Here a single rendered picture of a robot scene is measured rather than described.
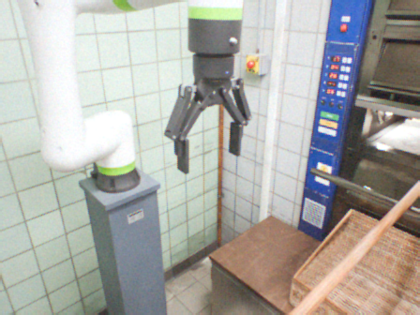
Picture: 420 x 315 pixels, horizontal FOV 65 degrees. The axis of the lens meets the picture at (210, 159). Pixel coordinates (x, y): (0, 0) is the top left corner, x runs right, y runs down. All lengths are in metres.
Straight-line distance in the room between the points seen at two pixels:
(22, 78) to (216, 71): 1.05
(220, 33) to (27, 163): 1.21
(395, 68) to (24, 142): 1.53
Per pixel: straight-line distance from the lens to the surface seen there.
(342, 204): 1.80
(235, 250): 1.80
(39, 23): 0.86
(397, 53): 1.54
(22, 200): 1.67
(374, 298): 1.72
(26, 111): 1.54
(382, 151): 1.62
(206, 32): 0.57
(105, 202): 1.08
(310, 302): 0.77
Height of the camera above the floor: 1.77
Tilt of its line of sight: 26 degrees down
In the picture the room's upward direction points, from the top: straight up
